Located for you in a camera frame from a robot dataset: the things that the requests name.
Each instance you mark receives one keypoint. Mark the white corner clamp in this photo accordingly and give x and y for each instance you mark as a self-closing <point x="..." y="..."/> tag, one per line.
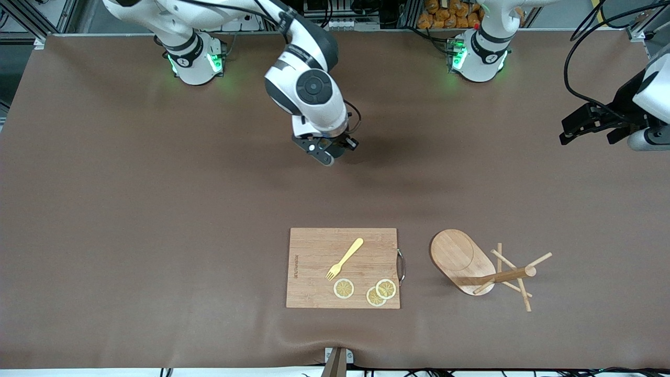
<point x="39" y="43"/>

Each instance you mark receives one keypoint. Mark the orange snack pack pile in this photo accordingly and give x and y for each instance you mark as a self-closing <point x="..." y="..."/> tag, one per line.
<point x="445" y="15"/>

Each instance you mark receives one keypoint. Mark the yellow plastic fork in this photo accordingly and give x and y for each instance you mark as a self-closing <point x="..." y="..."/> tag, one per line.
<point x="345" y="258"/>

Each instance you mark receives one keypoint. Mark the white power strip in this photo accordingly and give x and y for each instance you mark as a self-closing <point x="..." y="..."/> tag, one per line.
<point x="241" y="25"/>

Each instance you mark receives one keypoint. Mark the wooden mug tree rack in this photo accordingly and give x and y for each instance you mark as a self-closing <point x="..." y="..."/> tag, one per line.
<point x="458" y="259"/>

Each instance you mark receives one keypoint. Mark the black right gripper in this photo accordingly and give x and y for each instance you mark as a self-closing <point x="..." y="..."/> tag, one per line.
<point x="339" y="142"/>

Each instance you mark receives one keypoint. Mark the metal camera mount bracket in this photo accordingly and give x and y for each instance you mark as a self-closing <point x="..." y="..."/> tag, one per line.
<point x="337" y="366"/>

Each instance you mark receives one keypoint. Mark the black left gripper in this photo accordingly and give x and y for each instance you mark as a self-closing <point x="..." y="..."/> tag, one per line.
<point x="621" y="103"/>

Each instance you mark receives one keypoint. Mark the aluminium frame profile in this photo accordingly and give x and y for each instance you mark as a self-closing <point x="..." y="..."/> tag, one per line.
<point x="636" y="32"/>
<point x="67" y="15"/>

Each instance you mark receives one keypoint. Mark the lemon slice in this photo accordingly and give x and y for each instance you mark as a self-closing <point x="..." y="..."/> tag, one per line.
<point x="375" y="298"/>
<point x="344" y="288"/>
<point x="386" y="288"/>

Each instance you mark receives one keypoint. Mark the wooden cutting board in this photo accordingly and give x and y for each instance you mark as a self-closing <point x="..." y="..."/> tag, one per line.
<point x="314" y="267"/>

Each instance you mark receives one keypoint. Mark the brown table mat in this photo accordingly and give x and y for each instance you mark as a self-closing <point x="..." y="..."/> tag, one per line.
<point x="157" y="235"/>

